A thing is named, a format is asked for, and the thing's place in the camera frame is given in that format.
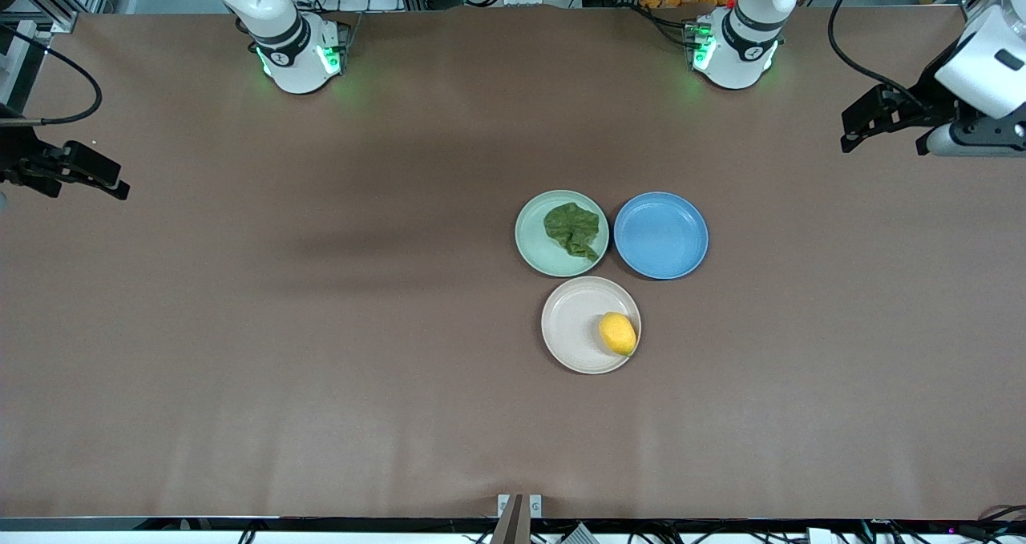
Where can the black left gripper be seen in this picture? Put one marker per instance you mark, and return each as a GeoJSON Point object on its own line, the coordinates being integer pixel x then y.
{"type": "Point", "coordinates": [932, 105]}

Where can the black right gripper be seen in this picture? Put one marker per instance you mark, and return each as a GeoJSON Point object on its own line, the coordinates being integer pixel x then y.
{"type": "Point", "coordinates": [18, 153]}

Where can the green lettuce leaf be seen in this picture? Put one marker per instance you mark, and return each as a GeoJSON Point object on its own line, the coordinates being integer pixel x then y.
{"type": "Point", "coordinates": [573, 227]}

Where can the yellow lemon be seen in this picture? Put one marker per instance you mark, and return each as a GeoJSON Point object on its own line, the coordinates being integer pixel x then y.
{"type": "Point", "coordinates": [617, 333]}

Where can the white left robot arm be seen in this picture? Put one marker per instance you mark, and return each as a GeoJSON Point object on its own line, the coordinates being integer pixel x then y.
{"type": "Point", "coordinates": [741, 47]}

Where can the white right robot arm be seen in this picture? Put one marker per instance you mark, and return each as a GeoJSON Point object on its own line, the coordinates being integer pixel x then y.
{"type": "Point", "coordinates": [292, 51]}

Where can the blue plate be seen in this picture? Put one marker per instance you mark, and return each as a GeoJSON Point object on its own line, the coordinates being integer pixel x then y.
{"type": "Point", "coordinates": [661, 235]}

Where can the pale green plate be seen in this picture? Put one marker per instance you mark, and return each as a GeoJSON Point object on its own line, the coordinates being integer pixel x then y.
{"type": "Point", "coordinates": [533, 247]}

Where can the beige white plate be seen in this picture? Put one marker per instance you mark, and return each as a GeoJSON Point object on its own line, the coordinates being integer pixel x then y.
{"type": "Point", "coordinates": [573, 328]}

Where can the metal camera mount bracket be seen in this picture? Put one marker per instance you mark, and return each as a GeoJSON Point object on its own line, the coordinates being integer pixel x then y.
{"type": "Point", "coordinates": [519, 520]}

